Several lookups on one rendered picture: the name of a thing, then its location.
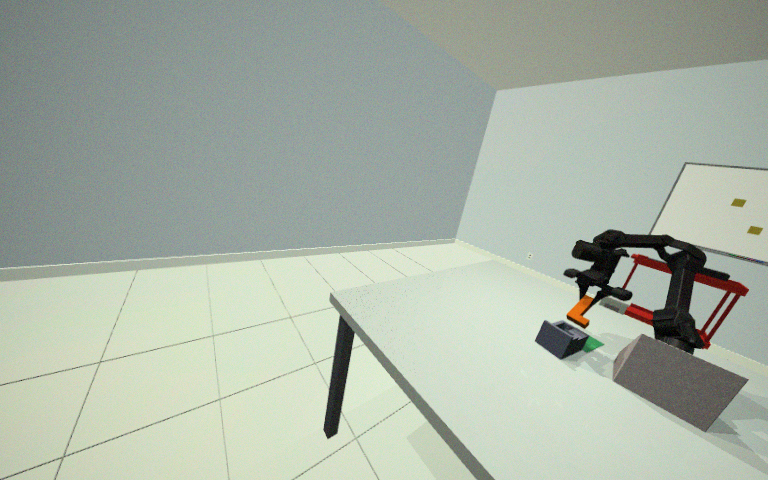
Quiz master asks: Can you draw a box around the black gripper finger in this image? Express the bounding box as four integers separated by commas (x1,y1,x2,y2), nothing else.
575,280,589,299
590,291,612,307

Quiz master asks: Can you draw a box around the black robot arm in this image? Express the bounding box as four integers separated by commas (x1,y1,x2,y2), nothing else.
571,229,707,355

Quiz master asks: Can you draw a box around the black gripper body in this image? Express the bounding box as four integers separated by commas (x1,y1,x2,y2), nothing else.
563,263,632,301

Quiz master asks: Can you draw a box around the orange l-shaped part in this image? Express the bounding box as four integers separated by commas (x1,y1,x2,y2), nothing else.
567,295,594,329

